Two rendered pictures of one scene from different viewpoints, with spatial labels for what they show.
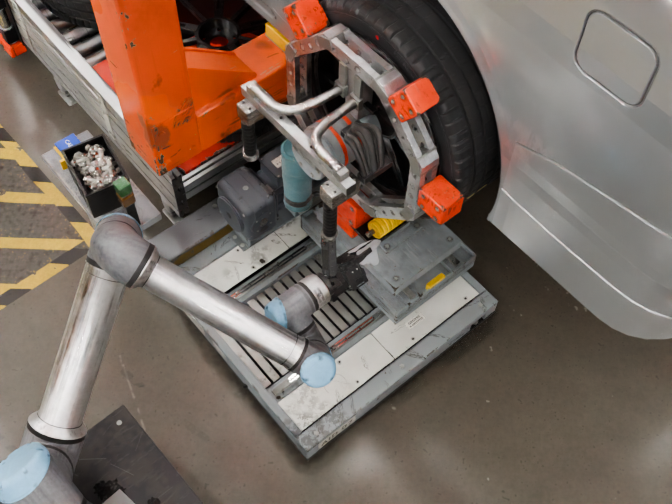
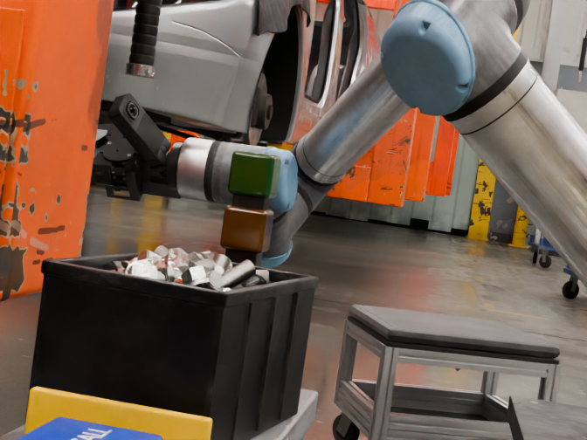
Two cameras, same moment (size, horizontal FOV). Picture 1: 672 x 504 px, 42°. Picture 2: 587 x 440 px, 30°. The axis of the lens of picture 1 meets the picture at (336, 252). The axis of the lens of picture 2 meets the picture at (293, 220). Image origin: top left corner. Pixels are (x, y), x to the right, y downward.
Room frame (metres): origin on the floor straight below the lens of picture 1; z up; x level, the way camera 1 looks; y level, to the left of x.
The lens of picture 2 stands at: (2.06, 1.41, 0.66)
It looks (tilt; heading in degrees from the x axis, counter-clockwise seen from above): 3 degrees down; 231
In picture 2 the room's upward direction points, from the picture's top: 8 degrees clockwise
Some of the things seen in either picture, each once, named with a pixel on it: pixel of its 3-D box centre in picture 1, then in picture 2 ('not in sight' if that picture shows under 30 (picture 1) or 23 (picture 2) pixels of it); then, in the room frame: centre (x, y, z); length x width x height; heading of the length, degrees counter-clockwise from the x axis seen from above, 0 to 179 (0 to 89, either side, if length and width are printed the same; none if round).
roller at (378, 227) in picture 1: (404, 209); not in sight; (1.51, -0.20, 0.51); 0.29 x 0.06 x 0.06; 131
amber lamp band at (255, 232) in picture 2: (125, 197); (247, 229); (1.46, 0.61, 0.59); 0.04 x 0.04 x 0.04; 41
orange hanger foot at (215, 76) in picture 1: (250, 59); not in sight; (1.92, 0.28, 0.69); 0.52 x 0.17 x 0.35; 131
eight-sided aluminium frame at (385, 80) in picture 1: (357, 127); not in sight; (1.53, -0.05, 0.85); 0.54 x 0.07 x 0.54; 41
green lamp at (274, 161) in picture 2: (122, 186); (254, 175); (1.46, 0.61, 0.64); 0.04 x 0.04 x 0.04; 41
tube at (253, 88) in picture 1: (296, 79); not in sight; (1.52, 0.11, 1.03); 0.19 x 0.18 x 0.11; 131
